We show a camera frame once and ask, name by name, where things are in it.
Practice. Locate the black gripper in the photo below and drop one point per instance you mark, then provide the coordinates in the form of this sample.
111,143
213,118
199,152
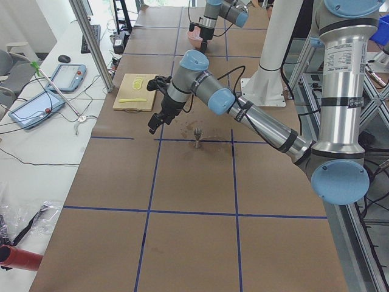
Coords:
170,106
207,33

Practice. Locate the steel jigger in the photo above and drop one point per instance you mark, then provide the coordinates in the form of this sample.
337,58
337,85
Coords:
197,132

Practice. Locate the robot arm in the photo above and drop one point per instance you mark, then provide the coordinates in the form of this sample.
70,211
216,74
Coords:
233,11
330,75

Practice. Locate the pink bowl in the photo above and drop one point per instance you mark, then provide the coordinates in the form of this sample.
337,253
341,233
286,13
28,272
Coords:
194,39

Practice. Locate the bamboo cutting board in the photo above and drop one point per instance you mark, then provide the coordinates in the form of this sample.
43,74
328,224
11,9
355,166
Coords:
126,92

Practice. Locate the yellow plastic knife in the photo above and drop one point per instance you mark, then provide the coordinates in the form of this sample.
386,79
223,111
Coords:
132,100

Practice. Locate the blue teach pendant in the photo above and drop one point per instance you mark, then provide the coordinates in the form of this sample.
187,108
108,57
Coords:
36,110
67,77

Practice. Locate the black computer mouse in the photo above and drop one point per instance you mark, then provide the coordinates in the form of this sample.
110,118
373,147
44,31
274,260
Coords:
64,59

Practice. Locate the green tipped metal rod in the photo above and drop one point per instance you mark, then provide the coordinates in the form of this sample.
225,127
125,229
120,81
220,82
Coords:
81,118

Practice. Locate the grey office chair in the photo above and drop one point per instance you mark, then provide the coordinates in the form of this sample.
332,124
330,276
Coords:
16,71

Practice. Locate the clear plastic bag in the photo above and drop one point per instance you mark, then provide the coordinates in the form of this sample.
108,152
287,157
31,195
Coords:
25,219

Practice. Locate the blue storage bin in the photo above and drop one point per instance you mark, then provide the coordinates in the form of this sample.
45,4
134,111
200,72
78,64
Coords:
382,34

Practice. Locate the red cylinder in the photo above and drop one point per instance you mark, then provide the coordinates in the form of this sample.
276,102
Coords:
12,257

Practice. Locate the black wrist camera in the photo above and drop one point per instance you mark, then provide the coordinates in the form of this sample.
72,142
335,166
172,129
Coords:
194,27
158,83

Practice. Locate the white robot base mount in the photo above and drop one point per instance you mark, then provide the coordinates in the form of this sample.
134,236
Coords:
265,87

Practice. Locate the aluminium frame post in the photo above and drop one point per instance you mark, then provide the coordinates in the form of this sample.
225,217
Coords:
82,18

